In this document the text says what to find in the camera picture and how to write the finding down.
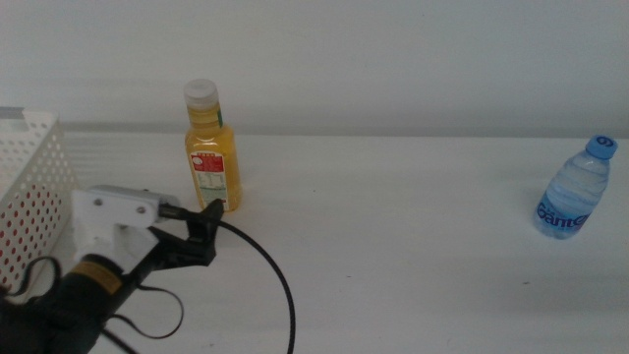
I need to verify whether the orange juice bottle white cap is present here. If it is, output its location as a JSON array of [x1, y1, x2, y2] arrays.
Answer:
[[183, 78, 244, 213]]

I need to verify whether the clear water bottle blue cap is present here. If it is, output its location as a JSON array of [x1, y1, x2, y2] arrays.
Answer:
[[533, 135, 619, 241]]

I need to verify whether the white perforated plastic basket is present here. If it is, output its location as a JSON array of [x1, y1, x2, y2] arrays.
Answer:
[[0, 105, 83, 291]]

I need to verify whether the thin black wrist cable loop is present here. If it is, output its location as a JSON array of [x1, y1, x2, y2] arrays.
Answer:
[[101, 283, 186, 341]]

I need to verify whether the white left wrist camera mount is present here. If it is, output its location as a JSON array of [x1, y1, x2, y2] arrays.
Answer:
[[70, 184, 182, 272]]

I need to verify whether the thick black braided cable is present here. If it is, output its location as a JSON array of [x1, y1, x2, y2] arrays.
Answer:
[[157, 204, 297, 354]]

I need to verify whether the thin black elbow cable loop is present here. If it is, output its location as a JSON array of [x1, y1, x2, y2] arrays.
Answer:
[[7, 254, 64, 297]]

